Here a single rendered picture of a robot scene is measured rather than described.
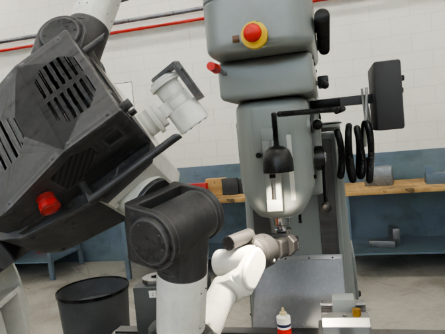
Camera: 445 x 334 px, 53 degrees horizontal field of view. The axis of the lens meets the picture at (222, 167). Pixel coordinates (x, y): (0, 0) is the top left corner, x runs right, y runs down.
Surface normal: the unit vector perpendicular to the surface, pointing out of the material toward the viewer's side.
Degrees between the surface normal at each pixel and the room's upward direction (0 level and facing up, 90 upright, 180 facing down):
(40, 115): 74
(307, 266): 63
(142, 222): 98
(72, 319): 93
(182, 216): 56
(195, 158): 90
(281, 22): 90
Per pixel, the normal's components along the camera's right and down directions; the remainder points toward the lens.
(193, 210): 0.59, -0.58
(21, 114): -0.43, -0.18
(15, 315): 0.08, 0.06
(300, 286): -0.25, -0.38
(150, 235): -0.54, 0.24
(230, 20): -0.23, 0.08
